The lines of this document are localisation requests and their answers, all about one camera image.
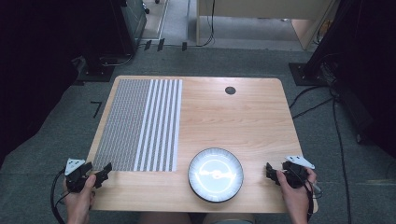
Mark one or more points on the black stand with base plate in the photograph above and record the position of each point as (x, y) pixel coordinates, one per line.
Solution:
(306, 74)
(96, 70)

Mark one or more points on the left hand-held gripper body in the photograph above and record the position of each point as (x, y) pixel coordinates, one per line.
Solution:
(74, 177)

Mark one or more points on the grey white striped placemat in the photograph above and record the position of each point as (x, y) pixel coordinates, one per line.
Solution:
(130, 124)

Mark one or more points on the person's right hand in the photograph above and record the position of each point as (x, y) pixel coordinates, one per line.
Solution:
(297, 199)

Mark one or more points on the person's left hand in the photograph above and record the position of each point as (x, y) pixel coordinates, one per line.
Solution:
(77, 202)

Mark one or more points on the dark green cabinet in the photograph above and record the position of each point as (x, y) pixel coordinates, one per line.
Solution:
(135, 18)

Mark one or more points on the white plate with black rim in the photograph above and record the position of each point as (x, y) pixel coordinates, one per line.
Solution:
(215, 175)

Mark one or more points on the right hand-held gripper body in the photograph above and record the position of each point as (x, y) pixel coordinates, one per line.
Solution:
(295, 175)

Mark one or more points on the beige wooden desk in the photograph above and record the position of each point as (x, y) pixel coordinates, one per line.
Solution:
(264, 7)

